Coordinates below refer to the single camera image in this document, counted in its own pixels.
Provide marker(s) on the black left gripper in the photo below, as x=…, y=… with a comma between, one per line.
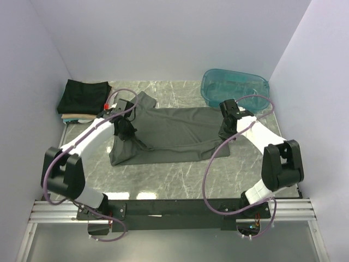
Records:
x=130, y=134

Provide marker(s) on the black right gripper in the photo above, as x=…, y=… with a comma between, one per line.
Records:
x=222, y=134

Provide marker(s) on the grey t shirt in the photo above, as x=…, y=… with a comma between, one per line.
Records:
x=168, y=135

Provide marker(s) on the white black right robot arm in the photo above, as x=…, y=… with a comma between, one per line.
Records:
x=282, y=164

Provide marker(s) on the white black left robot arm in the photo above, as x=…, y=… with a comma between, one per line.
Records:
x=63, y=168

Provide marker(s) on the teal transparent plastic basin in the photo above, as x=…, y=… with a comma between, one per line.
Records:
x=218, y=85

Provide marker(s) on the folded black t shirt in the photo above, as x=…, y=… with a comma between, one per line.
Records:
x=84, y=98

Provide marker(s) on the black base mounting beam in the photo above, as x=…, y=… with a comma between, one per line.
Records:
x=178, y=214

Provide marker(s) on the aluminium rail frame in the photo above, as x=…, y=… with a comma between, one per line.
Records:
x=54, y=233

